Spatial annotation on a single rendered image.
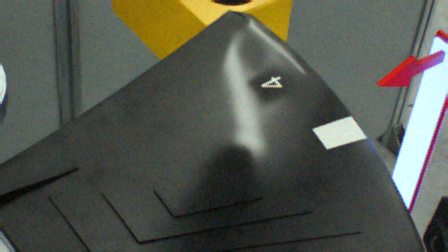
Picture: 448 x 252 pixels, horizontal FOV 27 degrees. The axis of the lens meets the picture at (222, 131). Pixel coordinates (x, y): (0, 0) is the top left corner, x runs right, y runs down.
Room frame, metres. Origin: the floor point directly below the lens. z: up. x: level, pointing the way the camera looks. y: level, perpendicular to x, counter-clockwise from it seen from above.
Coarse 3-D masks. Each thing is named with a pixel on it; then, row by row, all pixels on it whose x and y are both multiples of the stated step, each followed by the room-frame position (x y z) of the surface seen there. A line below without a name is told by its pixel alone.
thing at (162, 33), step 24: (120, 0) 0.74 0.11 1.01; (144, 0) 0.71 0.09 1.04; (168, 0) 0.68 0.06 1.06; (192, 0) 0.67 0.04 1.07; (216, 0) 0.67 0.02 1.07; (240, 0) 0.67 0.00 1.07; (264, 0) 0.68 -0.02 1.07; (288, 0) 0.69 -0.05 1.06; (144, 24) 0.71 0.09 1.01; (168, 24) 0.68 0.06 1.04; (192, 24) 0.65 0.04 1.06; (288, 24) 0.70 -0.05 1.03; (168, 48) 0.67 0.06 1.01
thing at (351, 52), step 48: (0, 0) 1.02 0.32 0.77; (48, 0) 1.07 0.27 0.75; (96, 0) 1.12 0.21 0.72; (336, 0) 1.45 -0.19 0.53; (384, 0) 1.54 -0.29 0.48; (0, 48) 1.02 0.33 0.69; (48, 48) 1.07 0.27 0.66; (96, 48) 1.12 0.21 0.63; (144, 48) 1.18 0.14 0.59; (336, 48) 1.47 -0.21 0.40; (384, 48) 1.56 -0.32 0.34; (48, 96) 1.06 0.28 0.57; (96, 96) 1.12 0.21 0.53; (384, 96) 1.59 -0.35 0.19; (0, 144) 1.01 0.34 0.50
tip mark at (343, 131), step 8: (344, 120) 0.42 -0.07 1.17; (352, 120) 0.43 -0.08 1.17; (320, 128) 0.41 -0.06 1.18; (328, 128) 0.41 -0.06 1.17; (336, 128) 0.42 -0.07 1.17; (344, 128) 0.42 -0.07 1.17; (352, 128) 0.42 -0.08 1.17; (320, 136) 0.41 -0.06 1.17; (328, 136) 0.41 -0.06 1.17; (336, 136) 0.41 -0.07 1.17; (344, 136) 0.41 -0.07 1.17; (352, 136) 0.41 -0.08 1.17; (360, 136) 0.42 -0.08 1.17; (328, 144) 0.40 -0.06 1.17; (336, 144) 0.40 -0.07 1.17
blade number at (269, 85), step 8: (272, 72) 0.45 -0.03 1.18; (280, 72) 0.45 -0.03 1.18; (256, 80) 0.44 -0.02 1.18; (264, 80) 0.44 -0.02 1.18; (272, 80) 0.44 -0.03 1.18; (280, 80) 0.44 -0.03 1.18; (288, 80) 0.44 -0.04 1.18; (256, 88) 0.43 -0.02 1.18; (264, 88) 0.43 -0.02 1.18; (272, 88) 0.44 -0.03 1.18; (280, 88) 0.44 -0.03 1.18; (288, 88) 0.44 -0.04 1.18; (296, 88) 0.44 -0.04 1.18; (264, 96) 0.43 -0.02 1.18; (272, 96) 0.43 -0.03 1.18
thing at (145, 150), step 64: (192, 64) 0.44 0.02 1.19; (256, 64) 0.45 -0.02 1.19; (64, 128) 0.38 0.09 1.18; (128, 128) 0.38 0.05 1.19; (192, 128) 0.39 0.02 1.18; (256, 128) 0.40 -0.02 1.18; (0, 192) 0.32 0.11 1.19; (64, 192) 0.32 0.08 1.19; (128, 192) 0.33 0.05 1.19; (192, 192) 0.34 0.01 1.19; (256, 192) 0.35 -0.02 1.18; (320, 192) 0.36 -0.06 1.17; (384, 192) 0.38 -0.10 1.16
